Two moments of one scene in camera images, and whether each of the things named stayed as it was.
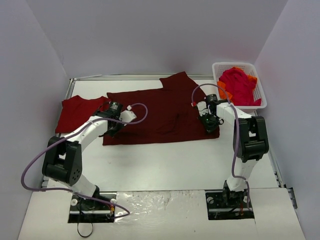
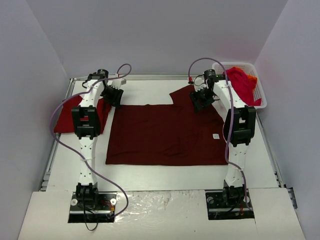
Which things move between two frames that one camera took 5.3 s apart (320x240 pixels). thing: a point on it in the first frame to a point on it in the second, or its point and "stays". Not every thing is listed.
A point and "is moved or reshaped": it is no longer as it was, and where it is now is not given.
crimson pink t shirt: (239, 84) stays
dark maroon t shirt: (167, 114) is moved or reshaped
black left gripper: (111, 129) to (113, 96)
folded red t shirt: (76, 110) stays
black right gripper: (210, 124) to (200, 99)
